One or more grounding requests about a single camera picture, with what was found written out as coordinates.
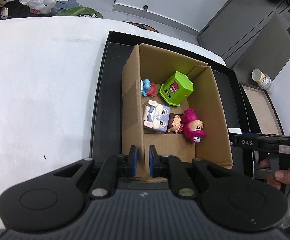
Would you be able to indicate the brown cardboard box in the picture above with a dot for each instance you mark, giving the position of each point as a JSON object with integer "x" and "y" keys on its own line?
{"x": 158, "y": 65}

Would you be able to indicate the white table cloth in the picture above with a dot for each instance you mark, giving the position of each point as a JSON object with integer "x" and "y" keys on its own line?
{"x": 49, "y": 68}

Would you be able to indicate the white plastic bag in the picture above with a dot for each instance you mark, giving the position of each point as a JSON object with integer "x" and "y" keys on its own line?
{"x": 40, "y": 6}

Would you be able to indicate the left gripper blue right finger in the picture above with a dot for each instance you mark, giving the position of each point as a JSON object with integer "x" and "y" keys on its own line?
{"x": 174, "y": 170}

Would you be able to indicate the white purple cube toy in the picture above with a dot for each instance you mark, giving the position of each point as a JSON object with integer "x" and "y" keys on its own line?
{"x": 155, "y": 116}

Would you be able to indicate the stacked paper cups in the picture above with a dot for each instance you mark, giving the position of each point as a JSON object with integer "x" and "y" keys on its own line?
{"x": 263, "y": 80}

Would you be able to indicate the green hexagonal box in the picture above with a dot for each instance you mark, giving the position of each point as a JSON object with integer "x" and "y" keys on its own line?
{"x": 176, "y": 89}

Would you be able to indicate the green cartoon cushion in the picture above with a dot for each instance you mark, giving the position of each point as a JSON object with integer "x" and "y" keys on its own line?
{"x": 81, "y": 11}

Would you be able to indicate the dark floor mat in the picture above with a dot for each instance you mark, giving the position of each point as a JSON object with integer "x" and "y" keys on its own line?
{"x": 143, "y": 26}

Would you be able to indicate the white power adapter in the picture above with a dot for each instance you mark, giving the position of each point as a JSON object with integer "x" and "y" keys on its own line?
{"x": 235, "y": 130}

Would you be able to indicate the black shallow tray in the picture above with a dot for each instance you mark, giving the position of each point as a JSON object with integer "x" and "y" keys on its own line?
{"x": 106, "y": 129}

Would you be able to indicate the grey door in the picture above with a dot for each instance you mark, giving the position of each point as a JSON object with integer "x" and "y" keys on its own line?
{"x": 232, "y": 30}

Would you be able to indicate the blue red figurine keychain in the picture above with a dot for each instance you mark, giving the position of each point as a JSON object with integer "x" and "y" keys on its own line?
{"x": 147, "y": 88}

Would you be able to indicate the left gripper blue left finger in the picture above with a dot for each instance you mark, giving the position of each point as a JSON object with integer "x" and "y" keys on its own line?
{"x": 114, "y": 167}

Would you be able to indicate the magenta hooded figurine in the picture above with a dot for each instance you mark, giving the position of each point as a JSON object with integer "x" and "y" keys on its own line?
{"x": 192, "y": 126}

